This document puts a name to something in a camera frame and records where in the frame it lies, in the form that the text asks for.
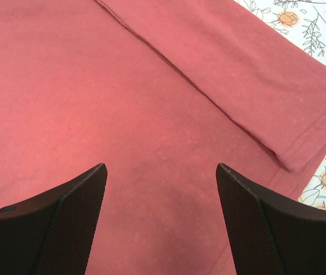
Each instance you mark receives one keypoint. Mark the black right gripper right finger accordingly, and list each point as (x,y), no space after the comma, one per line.
(268,232)

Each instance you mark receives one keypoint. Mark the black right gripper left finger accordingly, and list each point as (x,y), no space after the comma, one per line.
(53,232)

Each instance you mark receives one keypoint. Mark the pink t shirt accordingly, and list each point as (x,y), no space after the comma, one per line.
(160,92)

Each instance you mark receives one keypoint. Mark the floral patterned table mat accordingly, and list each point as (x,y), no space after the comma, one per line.
(303,23)

